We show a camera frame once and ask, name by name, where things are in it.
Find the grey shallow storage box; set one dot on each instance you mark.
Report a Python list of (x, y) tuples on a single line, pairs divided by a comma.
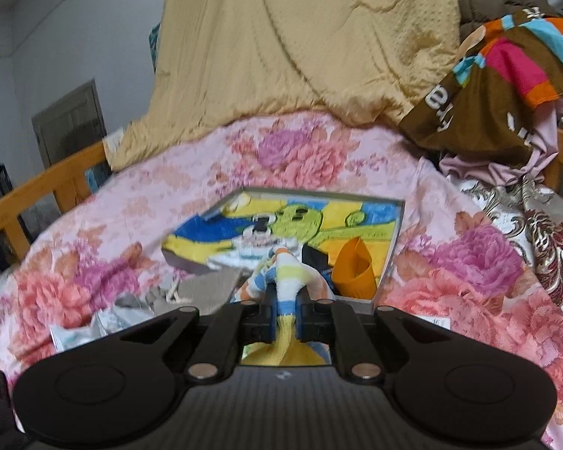
[(291, 243)]

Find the pink floral bedspread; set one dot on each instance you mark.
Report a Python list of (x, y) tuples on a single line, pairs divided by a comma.
[(450, 261)]

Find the colourful patterned pillow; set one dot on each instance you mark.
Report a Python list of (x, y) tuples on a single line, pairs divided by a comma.
[(153, 38)]

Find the grey wall cabinet door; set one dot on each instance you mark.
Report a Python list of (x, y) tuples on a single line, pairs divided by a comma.
[(69, 125)]

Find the white plastic bag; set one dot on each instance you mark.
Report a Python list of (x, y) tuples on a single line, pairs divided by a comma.
[(126, 312)]

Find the beige drawstring pouch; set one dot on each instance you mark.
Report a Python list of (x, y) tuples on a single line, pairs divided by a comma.
[(206, 292)]

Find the wooden bed frame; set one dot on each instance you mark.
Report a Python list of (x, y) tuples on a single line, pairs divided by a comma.
[(65, 181)]

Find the striped pastel sock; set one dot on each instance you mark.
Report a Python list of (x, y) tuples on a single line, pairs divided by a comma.
[(280, 268)]

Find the lilac pink garment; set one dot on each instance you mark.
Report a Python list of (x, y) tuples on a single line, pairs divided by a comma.
[(538, 149)]

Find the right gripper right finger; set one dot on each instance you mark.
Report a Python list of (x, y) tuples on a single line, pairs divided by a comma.
[(313, 318)]

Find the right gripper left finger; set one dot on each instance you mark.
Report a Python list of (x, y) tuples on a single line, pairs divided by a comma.
[(259, 319)]

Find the orange cloth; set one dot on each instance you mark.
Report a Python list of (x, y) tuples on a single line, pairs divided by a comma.
[(353, 274)]

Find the brown multicolour printed shirt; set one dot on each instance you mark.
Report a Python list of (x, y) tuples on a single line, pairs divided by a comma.
[(512, 66)]

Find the beige yellow quilt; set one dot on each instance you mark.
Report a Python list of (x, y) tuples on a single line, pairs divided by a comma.
[(222, 60)]

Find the maroon gold damask cloth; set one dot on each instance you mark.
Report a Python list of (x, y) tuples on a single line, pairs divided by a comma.
[(530, 215)]

